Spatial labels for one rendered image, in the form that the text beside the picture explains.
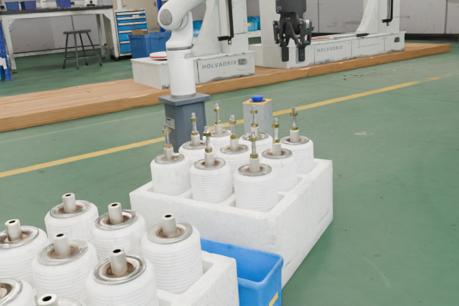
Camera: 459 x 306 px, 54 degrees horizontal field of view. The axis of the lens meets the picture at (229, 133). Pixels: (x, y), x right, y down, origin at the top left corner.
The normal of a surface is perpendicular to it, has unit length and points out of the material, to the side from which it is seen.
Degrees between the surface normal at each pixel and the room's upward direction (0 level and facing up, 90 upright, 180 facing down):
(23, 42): 90
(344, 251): 0
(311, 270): 0
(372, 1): 67
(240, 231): 90
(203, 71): 90
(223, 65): 90
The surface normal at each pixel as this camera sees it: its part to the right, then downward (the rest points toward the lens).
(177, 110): -0.24, 0.32
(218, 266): -0.07, -0.96
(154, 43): 0.60, 0.21
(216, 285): 0.86, 0.07
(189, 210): -0.50, 0.26
